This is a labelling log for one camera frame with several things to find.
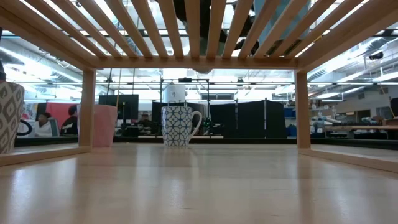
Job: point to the white blue-patterned mug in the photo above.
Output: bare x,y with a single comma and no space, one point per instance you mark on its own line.
177,127

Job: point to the blue mug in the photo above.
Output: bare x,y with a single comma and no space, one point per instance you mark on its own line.
259,7

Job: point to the pink mug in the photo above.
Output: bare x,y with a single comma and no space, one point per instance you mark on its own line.
105,127

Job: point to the black metal stand frame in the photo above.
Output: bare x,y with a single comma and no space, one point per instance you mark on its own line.
185,80

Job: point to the wooden workbench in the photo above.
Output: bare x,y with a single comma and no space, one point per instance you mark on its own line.
357,127

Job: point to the black aluminium table frame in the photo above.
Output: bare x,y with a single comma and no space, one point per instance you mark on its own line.
236,140

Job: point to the white cylinder tank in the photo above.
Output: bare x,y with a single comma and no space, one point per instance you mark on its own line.
174,93

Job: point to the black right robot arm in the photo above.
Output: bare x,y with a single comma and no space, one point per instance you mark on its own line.
249,25

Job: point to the black ceiling fixture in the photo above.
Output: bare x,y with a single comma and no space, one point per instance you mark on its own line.
376,56

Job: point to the white patterned mug red rim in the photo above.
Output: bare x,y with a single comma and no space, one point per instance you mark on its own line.
11,118

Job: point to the person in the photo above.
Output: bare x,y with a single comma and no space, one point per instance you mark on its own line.
145,119
43,129
70,126

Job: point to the black monitor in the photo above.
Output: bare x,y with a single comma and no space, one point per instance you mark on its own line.
124,107

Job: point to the wooden slatted shelf rack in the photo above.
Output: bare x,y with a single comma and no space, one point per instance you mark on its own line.
199,62

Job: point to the blue storage bin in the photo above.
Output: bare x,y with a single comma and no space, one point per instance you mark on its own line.
291,130
289,112

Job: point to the red partition panel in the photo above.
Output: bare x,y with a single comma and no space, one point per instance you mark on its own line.
57,110

